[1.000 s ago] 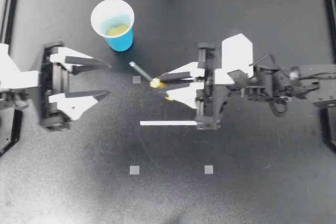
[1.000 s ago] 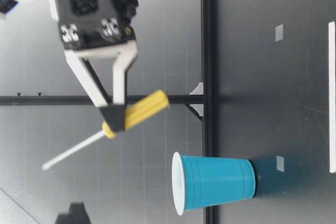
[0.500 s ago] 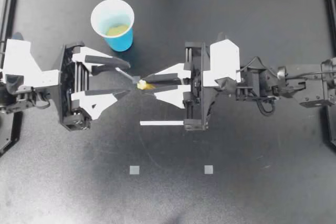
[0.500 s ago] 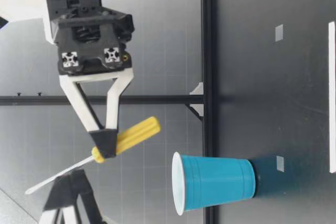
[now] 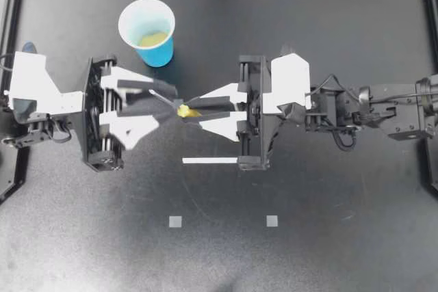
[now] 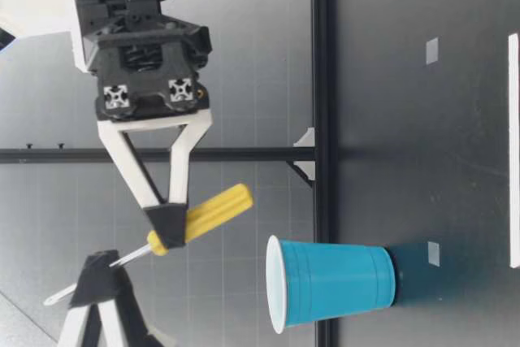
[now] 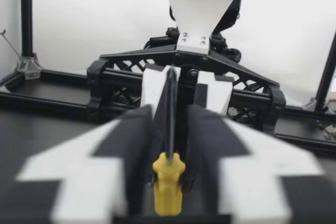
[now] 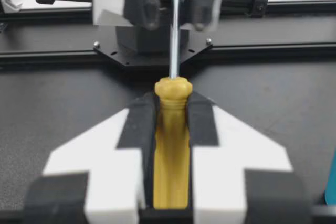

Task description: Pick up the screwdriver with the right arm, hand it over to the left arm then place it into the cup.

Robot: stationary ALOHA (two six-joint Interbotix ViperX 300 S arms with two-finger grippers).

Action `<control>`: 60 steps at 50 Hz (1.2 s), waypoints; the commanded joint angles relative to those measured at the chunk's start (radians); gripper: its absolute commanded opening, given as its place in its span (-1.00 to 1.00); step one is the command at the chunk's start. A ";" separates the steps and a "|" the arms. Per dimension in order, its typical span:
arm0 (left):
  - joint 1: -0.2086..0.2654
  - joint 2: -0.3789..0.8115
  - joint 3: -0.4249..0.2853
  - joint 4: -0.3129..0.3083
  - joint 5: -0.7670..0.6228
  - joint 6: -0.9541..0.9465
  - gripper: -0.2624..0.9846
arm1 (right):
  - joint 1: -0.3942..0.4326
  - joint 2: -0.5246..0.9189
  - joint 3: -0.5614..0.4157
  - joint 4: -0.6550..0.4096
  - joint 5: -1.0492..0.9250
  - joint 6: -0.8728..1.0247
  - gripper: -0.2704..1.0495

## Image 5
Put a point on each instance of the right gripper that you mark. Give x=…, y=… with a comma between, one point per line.
x=263, y=134

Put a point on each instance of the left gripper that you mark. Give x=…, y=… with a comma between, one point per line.
x=91, y=100

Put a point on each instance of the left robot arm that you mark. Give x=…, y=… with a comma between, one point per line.
x=37, y=124

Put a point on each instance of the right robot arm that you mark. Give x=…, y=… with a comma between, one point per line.
x=383, y=104

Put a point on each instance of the blue cup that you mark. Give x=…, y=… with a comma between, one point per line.
x=157, y=54

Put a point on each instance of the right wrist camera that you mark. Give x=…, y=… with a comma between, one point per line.
x=289, y=83

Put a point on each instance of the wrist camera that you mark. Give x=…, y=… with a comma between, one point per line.
x=31, y=76
x=289, y=83

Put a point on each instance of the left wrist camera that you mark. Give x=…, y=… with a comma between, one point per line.
x=31, y=76

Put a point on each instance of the black frame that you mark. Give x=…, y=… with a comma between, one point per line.
x=9, y=8

